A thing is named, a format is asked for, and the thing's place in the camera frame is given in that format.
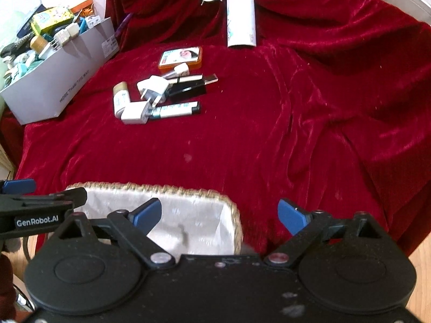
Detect white adapters in box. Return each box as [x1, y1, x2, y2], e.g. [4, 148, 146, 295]
[51, 23, 80, 47]

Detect orange tin with picture lid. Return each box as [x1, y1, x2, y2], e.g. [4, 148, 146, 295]
[158, 46, 203, 71]

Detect dark knit cloth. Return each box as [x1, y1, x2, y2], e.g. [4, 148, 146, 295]
[0, 38, 32, 58]

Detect grey cardboard box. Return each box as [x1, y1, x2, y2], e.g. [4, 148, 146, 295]
[0, 16, 120, 126]

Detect blue clips in box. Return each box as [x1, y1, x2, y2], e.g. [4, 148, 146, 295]
[78, 14, 102, 33]

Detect white tube with gold cap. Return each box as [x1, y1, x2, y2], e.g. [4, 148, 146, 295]
[113, 82, 133, 118]

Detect white tube at top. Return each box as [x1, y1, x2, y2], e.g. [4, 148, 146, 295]
[225, 0, 257, 48]

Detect black patterned lighter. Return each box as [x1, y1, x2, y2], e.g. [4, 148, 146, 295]
[148, 101, 202, 121]

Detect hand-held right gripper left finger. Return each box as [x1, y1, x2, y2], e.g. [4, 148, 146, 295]
[54, 198, 176, 269]

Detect teal cloth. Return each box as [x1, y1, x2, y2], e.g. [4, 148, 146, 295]
[15, 55, 38, 75]

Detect white plug charger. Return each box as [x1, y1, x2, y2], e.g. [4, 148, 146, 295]
[136, 75, 170, 104]
[120, 102, 151, 125]

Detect black rectangular bottle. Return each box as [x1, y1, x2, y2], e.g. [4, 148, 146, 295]
[166, 86, 207, 102]

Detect woven basket with fabric lining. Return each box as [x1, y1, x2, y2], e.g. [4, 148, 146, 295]
[65, 182, 244, 257]

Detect blue tube with white caps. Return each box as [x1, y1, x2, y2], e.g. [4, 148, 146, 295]
[160, 63, 190, 79]

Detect purple strap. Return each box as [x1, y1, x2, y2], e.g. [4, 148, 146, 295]
[114, 13, 131, 39]

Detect red velvet cloth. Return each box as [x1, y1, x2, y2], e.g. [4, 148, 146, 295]
[0, 0, 431, 266]

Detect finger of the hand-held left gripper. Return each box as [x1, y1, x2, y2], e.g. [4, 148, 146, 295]
[0, 179, 37, 195]
[20, 188, 89, 210]

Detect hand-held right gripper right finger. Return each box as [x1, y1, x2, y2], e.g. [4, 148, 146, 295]
[264, 199, 388, 267]

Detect orange carton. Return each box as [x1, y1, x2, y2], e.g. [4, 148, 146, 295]
[71, 0, 95, 17]

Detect gold thread spool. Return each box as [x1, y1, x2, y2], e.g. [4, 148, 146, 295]
[30, 35, 48, 51]

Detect yellow-green printed box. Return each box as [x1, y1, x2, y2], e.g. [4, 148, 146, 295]
[31, 7, 74, 35]

